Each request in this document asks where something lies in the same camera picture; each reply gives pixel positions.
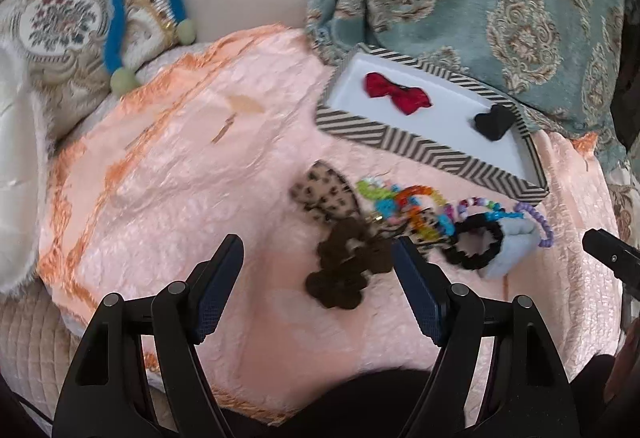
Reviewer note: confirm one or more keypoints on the pink quilted blanket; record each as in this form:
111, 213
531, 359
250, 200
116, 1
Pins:
200, 157

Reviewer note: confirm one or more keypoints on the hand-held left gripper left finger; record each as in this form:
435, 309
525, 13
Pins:
220, 285

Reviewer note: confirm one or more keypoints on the green and blue plush toy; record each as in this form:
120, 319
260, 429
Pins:
117, 12

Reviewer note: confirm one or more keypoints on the brown scrunchie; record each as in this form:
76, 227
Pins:
345, 263

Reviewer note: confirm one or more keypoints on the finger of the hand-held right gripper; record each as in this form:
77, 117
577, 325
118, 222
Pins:
612, 260

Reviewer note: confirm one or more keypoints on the striped cardboard tray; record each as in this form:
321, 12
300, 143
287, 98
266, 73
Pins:
450, 117

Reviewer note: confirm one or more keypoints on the leopard print bow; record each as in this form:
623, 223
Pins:
325, 190

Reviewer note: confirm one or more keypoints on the beige quilted cover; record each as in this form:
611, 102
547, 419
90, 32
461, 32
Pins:
30, 348

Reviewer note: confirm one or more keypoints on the light blue fluffy band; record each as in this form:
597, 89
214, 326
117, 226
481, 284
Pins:
517, 243

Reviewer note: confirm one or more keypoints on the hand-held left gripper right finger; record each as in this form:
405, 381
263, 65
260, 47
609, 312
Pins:
417, 290

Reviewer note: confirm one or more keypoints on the red satin bow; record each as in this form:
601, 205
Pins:
397, 92

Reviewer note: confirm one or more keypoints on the black scrunchie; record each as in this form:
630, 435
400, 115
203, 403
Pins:
495, 238

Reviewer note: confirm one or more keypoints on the floral embroidered cushion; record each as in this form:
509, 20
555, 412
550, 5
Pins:
60, 27

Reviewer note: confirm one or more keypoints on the black cloth hair band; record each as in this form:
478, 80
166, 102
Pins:
494, 123

